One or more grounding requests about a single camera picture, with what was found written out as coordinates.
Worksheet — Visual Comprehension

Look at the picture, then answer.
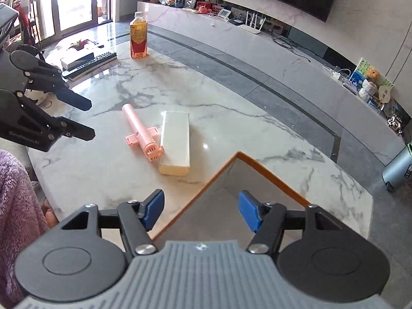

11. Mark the pink handheld fan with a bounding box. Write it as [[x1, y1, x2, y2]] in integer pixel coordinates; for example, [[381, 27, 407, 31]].
[[122, 104, 165, 162]]

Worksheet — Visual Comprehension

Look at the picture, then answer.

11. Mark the marble tv console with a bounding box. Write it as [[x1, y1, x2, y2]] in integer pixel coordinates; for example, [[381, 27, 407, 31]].
[[137, 1, 412, 168]]

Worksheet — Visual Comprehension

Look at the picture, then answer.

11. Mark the white power bank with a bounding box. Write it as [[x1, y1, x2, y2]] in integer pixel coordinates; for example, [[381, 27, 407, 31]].
[[159, 111, 191, 176]]

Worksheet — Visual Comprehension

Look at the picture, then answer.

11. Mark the black remote control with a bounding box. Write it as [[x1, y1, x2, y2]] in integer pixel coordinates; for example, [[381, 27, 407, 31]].
[[62, 61, 107, 79], [91, 52, 117, 62]]

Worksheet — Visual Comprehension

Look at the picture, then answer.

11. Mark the white tissue box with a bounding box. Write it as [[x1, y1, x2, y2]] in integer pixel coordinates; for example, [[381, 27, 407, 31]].
[[61, 52, 95, 70]]

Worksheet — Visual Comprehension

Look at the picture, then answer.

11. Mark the white knit pot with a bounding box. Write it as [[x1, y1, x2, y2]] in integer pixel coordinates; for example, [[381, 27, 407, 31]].
[[358, 79, 377, 104]]

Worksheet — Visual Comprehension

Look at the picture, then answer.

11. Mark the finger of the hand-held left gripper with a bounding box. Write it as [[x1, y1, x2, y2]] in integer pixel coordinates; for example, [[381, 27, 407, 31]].
[[11, 50, 93, 110], [16, 92, 96, 141]]

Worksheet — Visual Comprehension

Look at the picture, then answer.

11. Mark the orange cardboard box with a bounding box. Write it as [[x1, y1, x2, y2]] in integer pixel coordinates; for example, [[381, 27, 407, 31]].
[[151, 151, 312, 252]]

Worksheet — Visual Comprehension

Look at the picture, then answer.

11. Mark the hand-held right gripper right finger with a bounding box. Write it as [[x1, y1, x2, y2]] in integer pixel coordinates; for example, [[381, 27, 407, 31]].
[[239, 191, 343, 254]]

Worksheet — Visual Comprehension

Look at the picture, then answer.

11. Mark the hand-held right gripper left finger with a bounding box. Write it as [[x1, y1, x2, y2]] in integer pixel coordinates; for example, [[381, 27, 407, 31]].
[[59, 189, 165, 255]]

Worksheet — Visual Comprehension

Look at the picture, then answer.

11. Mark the round paddle fan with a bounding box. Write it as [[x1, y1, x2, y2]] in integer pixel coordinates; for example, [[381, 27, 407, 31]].
[[376, 84, 394, 104]]

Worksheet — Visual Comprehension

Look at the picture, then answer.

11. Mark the person's purple fleece clothing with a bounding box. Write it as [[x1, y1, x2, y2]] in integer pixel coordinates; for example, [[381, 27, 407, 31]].
[[0, 150, 49, 306]]

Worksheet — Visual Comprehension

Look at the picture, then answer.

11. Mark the green blue picture card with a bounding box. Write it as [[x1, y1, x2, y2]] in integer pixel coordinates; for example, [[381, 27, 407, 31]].
[[349, 58, 394, 95]]

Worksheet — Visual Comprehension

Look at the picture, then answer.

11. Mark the amber tea bottle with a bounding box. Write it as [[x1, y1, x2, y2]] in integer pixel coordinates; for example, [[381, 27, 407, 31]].
[[130, 11, 149, 59]]

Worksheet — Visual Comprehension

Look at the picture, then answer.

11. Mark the black cable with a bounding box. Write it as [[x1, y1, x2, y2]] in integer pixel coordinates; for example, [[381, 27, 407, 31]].
[[273, 35, 311, 62]]

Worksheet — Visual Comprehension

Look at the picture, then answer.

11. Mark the red leafed plant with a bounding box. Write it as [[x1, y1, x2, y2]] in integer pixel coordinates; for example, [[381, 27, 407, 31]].
[[67, 39, 97, 51]]

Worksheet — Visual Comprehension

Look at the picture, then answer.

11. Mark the glass sliding door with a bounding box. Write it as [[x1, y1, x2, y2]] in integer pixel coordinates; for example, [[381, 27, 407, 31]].
[[32, 0, 111, 39]]

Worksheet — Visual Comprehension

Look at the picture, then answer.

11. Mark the white router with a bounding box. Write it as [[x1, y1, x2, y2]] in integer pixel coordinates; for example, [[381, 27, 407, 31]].
[[238, 11, 266, 36]]

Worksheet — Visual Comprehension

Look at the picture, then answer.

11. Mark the silver cylindrical air purifier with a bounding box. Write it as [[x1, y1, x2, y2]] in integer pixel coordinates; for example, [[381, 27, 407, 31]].
[[381, 143, 412, 192]]

